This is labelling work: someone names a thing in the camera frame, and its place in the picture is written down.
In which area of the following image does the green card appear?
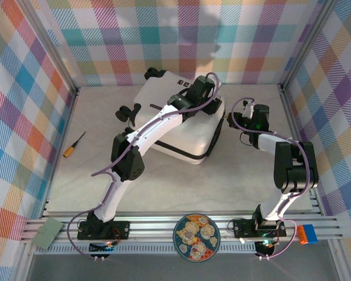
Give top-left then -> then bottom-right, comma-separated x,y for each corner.
31,218 -> 65,250

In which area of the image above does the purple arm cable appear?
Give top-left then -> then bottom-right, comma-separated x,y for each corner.
230,97 -> 314,260
66,71 -> 223,260

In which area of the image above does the white hard-shell suitcase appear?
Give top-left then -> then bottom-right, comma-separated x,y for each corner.
116,67 -> 226,165

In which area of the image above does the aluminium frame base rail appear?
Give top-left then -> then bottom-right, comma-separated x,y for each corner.
19,210 -> 351,255

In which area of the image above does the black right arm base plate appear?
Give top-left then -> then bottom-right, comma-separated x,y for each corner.
232,218 -> 287,239

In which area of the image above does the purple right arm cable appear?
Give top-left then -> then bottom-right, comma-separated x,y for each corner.
230,97 -> 314,260

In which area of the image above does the aluminium side rail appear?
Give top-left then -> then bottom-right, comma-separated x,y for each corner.
39,86 -> 80,219
279,84 -> 324,216

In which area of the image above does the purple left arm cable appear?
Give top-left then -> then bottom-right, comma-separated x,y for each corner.
66,71 -> 223,260

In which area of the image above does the slotted grey cable duct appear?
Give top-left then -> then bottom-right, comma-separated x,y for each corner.
32,244 -> 258,255

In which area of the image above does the aluminium frame post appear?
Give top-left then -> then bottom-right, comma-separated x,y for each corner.
277,0 -> 340,94
16,0 -> 80,97

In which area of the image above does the orange and blue block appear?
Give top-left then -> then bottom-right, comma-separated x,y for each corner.
295,224 -> 319,245

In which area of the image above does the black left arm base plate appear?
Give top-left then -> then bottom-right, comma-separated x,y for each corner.
77,220 -> 130,241

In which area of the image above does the yellow-handled screwdriver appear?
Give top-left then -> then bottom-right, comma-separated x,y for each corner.
63,131 -> 87,159

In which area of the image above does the round bear-print tin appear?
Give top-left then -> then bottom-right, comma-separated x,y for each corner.
173,213 -> 221,263

